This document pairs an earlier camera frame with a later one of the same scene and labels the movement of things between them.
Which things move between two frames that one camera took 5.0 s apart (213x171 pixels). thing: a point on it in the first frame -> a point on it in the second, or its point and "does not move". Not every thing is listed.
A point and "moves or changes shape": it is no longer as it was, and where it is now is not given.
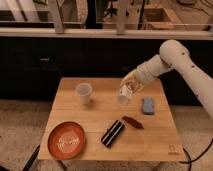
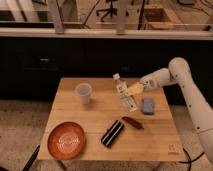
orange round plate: (66, 140) does not move
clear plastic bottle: (126, 94) moves or changes shape
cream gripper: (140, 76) -> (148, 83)
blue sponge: (148, 106) does not move
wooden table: (143, 130) does not move
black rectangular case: (112, 133) does not move
